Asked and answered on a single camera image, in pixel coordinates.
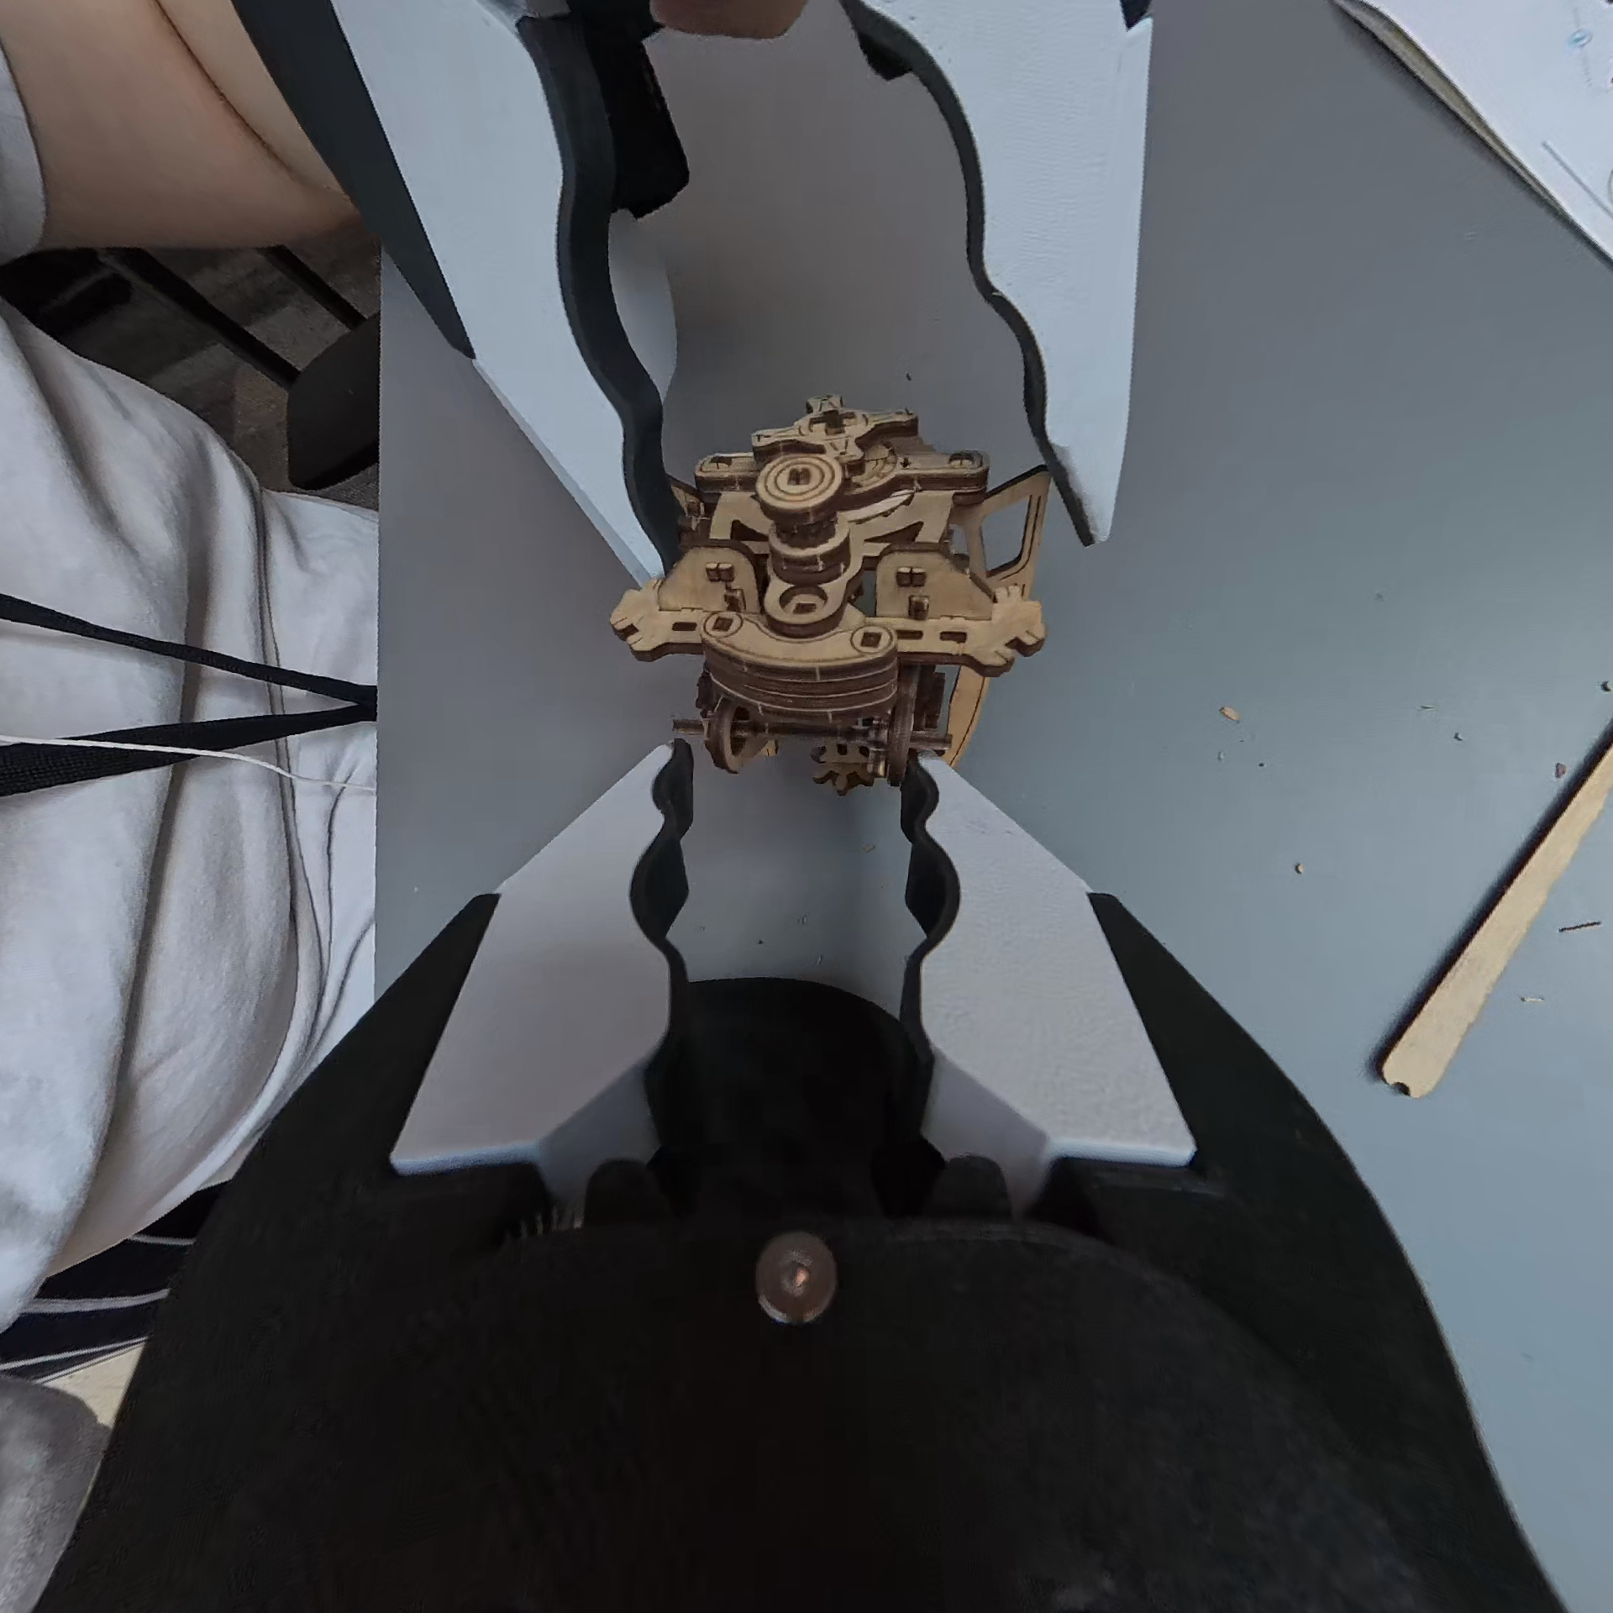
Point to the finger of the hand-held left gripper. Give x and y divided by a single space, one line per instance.
1071 252
478 188

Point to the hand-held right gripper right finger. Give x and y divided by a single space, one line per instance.
1044 1008

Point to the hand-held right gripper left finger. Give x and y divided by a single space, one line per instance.
541 1008

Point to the wooden mechanical puzzle model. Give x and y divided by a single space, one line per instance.
818 592

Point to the person's left forearm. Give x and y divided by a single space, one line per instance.
188 125

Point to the grey desk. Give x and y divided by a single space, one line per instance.
1323 503

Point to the person's left hand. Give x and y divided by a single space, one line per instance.
730 12

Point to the black office chair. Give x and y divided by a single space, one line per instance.
326 403

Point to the person's white shirt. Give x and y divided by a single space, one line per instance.
125 945

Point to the illustrated instruction booklet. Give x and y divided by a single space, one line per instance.
1500 100

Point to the thin wooden stick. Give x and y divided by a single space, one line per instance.
1500 931

